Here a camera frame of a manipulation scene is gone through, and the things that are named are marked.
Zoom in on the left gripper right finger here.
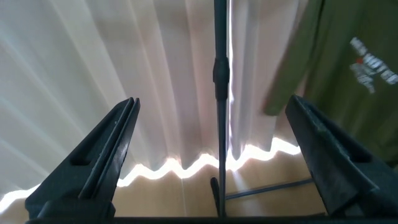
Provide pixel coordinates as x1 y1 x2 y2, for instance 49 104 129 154
285 95 398 217

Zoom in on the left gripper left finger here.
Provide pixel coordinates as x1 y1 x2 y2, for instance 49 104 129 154
24 97 141 218

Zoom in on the green sleeveless shirt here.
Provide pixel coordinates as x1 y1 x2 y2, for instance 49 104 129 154
262 0 398 170

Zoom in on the black clothes rack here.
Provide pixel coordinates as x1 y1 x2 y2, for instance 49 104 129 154
210 0 315 218

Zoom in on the beige curtain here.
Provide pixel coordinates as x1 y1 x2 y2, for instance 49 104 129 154
0 0 312 203

